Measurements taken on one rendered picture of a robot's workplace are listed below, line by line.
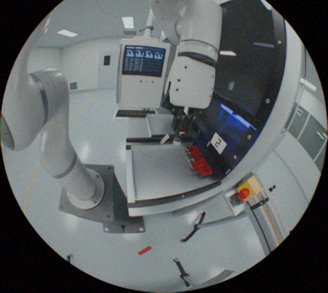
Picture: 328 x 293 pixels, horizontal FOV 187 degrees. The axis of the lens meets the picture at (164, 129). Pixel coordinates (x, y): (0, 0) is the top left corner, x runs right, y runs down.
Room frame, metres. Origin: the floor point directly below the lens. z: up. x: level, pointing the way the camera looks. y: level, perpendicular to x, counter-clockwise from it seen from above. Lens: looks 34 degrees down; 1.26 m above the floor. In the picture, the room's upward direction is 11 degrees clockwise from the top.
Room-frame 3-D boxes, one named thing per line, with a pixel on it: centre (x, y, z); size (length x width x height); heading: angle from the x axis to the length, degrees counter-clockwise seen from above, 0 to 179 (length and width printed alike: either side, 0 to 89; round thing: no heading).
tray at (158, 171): (0.26, -0.07, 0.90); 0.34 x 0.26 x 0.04; 110
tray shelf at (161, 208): (0.43, -0.04, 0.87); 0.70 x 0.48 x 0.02; 21
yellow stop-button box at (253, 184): (0.11, -0.37, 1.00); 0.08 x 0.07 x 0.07; 111
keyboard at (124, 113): (0.85, 0.30, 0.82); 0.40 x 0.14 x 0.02; 109
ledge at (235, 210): (0.11, -0.41, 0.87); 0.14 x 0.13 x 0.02; 111
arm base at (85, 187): (0.06, 0.27, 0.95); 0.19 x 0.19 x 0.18
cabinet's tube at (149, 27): (1.09, 0.38, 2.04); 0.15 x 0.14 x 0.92; 109
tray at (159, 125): (0.62, -0.05, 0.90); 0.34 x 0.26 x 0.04; 111
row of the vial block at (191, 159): (0.30, -0.17, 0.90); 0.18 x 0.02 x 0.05; 20
